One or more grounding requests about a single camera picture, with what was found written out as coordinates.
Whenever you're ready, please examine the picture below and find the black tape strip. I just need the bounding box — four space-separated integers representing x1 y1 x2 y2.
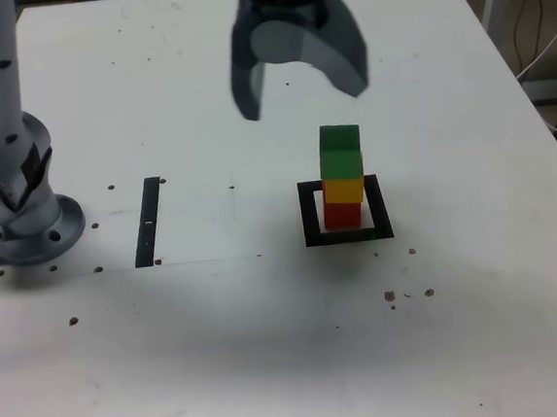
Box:
126 176 169 270

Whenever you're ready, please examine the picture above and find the red cube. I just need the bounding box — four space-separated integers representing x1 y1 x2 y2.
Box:
320 177 364 231

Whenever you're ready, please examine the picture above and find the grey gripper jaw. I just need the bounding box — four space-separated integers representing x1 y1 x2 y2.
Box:
247 0 372 108
222 0 272 124

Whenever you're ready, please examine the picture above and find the green cube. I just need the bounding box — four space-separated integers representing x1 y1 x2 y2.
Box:
316 122 366 183

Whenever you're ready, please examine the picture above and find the thin black hanging cable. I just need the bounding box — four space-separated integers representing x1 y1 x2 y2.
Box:
508 0 550 75

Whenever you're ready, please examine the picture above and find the black tape square outline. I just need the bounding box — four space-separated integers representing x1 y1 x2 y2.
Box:
296 172 396 249

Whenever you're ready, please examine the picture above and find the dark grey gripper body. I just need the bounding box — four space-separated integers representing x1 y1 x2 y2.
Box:
250 0 334 31

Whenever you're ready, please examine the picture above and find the yellow cube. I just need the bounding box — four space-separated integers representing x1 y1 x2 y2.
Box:
320 151 367 206

